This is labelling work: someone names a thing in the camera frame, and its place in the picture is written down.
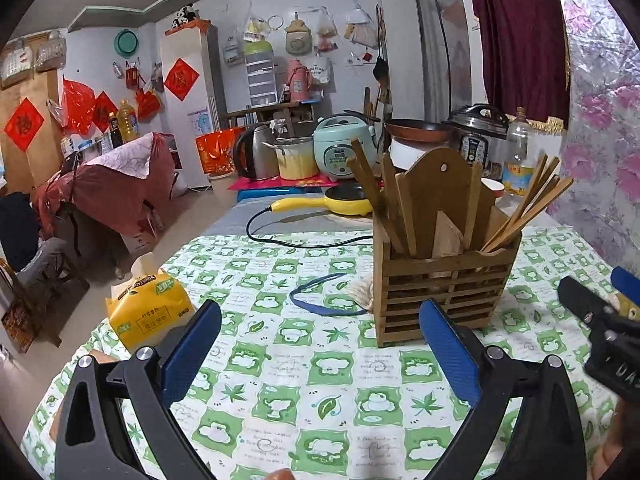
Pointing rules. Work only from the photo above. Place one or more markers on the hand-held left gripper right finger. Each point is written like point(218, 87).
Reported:
point(450, 357)

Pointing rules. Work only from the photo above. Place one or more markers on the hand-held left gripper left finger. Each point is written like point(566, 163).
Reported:
point(190, 355)

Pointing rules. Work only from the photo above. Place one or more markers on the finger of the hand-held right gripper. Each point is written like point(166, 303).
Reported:
point(582, 297)
point(627, 285)

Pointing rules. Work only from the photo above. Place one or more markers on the wooden chopstick holder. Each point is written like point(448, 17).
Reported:
point(450, 300)

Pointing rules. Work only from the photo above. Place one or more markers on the bundle of wooden chopsticks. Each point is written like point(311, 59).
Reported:
point(530, 200)

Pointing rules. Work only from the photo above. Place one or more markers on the person's right hand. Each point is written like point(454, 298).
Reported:
point(617, 460)

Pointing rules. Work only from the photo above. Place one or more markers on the person's left hand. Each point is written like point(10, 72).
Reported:
point(280, 476)

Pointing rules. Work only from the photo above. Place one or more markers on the yellow tissue pack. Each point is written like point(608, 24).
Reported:
point(150, 310)

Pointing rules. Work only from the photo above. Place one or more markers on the beige knitted cloth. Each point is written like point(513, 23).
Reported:
point(362, 292)

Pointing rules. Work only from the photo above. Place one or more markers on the blue band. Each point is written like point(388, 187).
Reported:
point(320, 311)

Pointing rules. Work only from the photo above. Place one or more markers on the red and white bowl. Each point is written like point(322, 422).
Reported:
point(495, 189)

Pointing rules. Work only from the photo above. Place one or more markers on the clear plastic oil bottle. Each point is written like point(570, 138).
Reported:
point(517, 160)

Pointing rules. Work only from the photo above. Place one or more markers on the white waste bin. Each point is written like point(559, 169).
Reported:
point(222, 187)

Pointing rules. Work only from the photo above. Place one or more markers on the metal chair with cushion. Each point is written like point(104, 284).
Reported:
point(45, 265)

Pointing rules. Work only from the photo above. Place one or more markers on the red cloth covered table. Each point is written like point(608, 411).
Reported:
point(110, 200)

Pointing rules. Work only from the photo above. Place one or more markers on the yellow fringed cloth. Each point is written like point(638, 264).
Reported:
point(545, 125)

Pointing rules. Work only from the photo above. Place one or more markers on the floral plastic-wrapped mattress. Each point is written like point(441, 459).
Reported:
point(600, 110)

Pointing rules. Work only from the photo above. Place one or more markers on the yellow electric frying pan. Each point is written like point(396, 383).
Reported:
point(345, 202)

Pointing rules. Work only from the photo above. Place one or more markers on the pink mat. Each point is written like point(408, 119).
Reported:
point(280, 183)

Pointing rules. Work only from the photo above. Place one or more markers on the black silver pressure cooker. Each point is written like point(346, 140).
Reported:
point(475, 135)

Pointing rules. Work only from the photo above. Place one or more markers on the red gift bag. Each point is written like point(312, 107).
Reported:
point(215, 152)

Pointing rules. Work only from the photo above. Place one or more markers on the white floral cloth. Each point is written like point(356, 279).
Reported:
point(125, 155)

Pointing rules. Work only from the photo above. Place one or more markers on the steel electric kettle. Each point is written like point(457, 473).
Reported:
point(255, 152)

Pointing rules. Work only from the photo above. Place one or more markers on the dark garment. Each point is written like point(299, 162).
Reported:
point(17, 230)

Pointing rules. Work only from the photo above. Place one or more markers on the yellow pot with steel lid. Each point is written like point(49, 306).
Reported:
point(295, 162)

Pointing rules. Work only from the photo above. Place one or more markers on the brown frying pan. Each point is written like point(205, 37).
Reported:
point(420, 130)

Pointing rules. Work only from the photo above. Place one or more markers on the dark sauce bottle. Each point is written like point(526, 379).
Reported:
point(115, 132)

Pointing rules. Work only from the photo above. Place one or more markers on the mint green rice cooker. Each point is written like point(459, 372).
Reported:
point(340, 150)

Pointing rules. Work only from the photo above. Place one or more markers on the yellow cooking oil bottle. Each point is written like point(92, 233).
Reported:
point(129, 122)

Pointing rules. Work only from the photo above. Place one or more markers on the red hanging bag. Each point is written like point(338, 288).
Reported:
point(148, 105)

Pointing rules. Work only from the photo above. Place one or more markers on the wooden shelf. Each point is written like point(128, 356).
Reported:
point(260, 110)

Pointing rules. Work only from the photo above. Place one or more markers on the red diamond paper decoration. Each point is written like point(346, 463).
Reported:
point(181, 80)
point(24, 125)
point(105, 112)

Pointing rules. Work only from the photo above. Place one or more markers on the wooden boards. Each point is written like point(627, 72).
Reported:
point(377, 105)

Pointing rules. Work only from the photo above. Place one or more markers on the maroon curtain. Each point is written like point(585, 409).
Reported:
point(515, 35)

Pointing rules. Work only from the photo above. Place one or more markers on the red plastic bag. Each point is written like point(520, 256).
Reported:
point(77, 105)

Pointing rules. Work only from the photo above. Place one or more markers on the red hanging ornament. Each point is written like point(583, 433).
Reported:
point(132, 77)

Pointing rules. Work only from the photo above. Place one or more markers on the plastic drawer unit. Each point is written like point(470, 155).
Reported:
point(260, 77)

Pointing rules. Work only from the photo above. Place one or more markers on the pink thermos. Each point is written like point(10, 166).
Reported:
point(299, 80)

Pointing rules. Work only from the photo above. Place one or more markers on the white refrigerator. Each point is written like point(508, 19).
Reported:
point(195, 45)

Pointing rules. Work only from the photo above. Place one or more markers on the white printed bag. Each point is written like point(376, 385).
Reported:
point(319, 71)

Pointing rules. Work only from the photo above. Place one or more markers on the teal round basin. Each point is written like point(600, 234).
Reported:
point(126, 43)

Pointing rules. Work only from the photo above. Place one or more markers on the woven handbag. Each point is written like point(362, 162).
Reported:
point(15, 65)
point(50, 52)

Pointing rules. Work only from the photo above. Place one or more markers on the hanging clear plastic bag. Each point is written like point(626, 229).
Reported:
point(326, 32)
point(257, 25)

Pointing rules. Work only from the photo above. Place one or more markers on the panda plush toy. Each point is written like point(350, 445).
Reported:
point(184, 17)

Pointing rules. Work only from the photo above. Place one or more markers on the hanging beige cloth holder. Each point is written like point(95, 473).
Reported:
point(298, 35)

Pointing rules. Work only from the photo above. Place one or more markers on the hanging white plastic bag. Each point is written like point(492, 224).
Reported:
point(361, 30)

